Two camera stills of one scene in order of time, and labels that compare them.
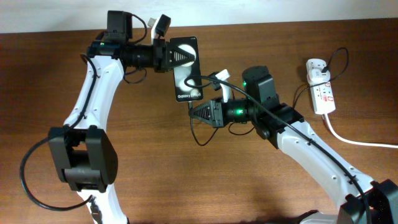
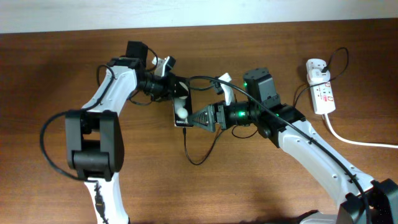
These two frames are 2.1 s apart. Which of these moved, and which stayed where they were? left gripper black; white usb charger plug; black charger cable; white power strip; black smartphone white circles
Moved: black smartphone white circles; left gripper black; black charger cable
Stayed: white power strip; white usb charger plug
